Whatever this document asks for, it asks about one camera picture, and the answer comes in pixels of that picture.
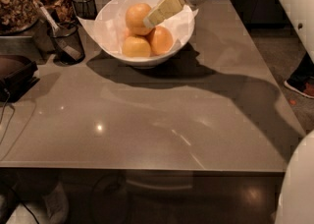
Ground orange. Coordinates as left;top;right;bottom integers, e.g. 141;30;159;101
125;3;151;36
122;36;151;57
146;26;174;55

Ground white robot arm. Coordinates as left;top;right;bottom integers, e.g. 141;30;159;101
143;0;314;224

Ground white ceramic bowl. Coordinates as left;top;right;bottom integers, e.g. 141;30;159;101
94;0;195;69

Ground white paper bowl liner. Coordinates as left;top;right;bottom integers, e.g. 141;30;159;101
78;0;197;57

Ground black mesh cup far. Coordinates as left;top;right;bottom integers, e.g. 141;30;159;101
72;0;97;20

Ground black mesh cup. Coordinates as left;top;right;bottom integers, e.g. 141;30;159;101
72;0;97;20
47;23;85;65

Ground black mesh cup near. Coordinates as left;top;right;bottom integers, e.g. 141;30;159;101
47;23;85;65

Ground metal serving tongs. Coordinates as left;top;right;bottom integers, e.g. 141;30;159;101
6;0;81;61

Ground person's dark shoe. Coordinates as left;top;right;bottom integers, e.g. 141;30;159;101
284;53;314;99

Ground glass jar of nuts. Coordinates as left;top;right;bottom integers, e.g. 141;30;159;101
0;0;38;36

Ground dark brown box device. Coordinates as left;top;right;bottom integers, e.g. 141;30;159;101
0;55;38;102

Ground thin black cable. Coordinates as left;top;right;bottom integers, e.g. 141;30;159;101
0;89;17;145

